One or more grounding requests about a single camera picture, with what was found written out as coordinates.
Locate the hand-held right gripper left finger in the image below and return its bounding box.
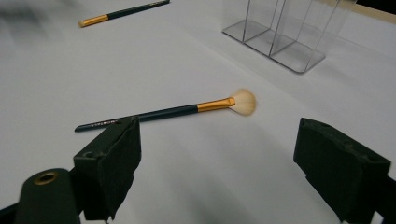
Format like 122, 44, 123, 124
73, 115, 143, 222

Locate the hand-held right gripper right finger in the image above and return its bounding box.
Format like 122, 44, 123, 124
292, 117, 392, 224

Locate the fan-head makeup brush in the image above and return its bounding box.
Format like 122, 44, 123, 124
74, 88, 258, 133

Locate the clear acrylic organizer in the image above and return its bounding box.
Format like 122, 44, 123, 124
221, 0, 359, 75

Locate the small-head makeup brush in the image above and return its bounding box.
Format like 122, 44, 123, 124
78, 0, 172, 29

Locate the white table mat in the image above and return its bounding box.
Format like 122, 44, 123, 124
0, 0, 396, 224

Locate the wooden table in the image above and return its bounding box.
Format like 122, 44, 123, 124
354, 3, 396, 25

